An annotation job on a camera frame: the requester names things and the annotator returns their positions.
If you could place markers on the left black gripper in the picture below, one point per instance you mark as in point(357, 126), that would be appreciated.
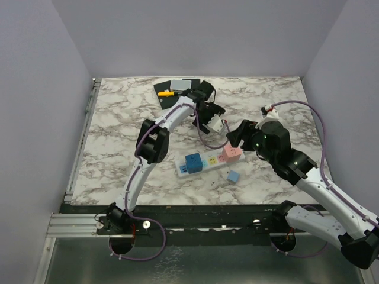
point(214, 109)

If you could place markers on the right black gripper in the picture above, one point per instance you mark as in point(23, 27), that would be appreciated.
point(244, 131)

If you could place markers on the pink cube socket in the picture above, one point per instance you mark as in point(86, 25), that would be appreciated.
point(231, 154)

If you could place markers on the white multicolour power strip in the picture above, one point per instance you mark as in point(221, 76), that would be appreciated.
point(211, 160)

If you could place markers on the light blue plug adapter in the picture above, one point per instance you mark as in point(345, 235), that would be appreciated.
point(233, 177)

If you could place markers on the dark blue cube socket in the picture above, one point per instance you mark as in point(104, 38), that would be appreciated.
point(194, 163)

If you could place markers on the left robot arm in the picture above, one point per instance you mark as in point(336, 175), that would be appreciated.
point(153, 144)

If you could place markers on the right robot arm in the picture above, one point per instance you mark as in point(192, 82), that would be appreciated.
point(352, 229)

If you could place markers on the grey white box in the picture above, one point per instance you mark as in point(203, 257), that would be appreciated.
point(179, 85)

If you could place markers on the yellow utility knife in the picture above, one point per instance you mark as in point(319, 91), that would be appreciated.
point(166, 94)

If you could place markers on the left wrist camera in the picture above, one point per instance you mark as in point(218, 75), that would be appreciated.
point(216, 124)

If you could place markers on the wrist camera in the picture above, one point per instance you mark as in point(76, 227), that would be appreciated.
point(216, 124)
point(269, 114)

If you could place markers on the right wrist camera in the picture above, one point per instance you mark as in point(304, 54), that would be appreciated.
point(269, 114)

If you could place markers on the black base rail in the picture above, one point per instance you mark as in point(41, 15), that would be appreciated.
point(285, 242)

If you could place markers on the aluminium frame rail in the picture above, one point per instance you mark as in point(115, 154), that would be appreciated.
point(93, 225)

